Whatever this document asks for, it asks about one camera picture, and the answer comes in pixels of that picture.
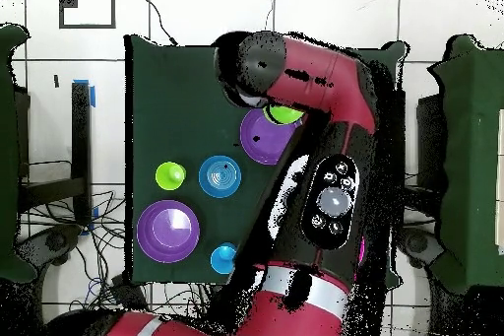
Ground green ribbed bowl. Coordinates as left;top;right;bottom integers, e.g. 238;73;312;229
264;103;307;127

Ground purple bowl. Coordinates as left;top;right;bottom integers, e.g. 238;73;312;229
239;108;303;167
136;199;201;264

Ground blue bowl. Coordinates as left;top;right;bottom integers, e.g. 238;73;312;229
198;155;242;199

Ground green cup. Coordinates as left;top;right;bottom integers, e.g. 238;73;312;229
155;161;187;192

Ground dark green table cloth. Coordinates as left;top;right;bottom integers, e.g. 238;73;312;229
123;34;407;290

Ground blue cup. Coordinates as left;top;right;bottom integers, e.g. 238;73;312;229
210;241;238;275

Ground blue tape strip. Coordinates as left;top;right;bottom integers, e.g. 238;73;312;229
72;78;96;108

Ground black power box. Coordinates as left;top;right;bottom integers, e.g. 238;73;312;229
109;275;149;307

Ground black office chair base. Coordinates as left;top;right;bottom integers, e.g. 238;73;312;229
15;224;84;270
397;227;444;268

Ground green covered side table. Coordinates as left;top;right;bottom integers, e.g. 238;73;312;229
0;23;38;284
428;34;504;294

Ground thin dark floor cable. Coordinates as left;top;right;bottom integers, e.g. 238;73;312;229
264;0;276;32

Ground tangled floor cables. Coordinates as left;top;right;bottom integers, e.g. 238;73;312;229
19;189;210;317

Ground black metal stand frame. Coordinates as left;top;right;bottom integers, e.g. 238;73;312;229
17;82;93;227

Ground black floor cable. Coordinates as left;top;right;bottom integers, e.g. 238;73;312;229
140;0;179;46

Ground black square floor frame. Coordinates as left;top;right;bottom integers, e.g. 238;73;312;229
58;0;117;30

